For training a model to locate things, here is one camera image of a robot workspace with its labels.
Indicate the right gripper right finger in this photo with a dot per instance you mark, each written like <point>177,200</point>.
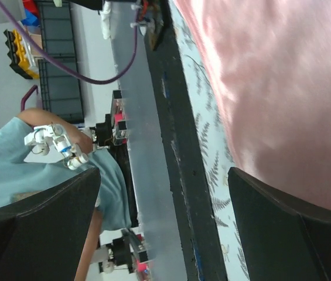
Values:
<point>283,237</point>

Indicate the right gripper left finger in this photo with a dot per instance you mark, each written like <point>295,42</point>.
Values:
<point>42,236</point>

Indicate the salmon pink cloth napkin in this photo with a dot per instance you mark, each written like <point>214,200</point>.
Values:
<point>269,65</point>

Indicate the person in blue shirt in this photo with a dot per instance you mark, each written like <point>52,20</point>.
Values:
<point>18,177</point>

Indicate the floral tablecloth mat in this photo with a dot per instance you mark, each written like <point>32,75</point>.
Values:
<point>216,156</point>

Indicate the yellow black storage bins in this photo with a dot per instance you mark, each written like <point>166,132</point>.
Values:
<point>22,60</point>

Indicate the aluminium frame rail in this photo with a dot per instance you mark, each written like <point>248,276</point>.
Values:
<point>156,212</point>

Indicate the black wire shelf rack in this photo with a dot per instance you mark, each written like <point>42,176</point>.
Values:
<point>61,93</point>

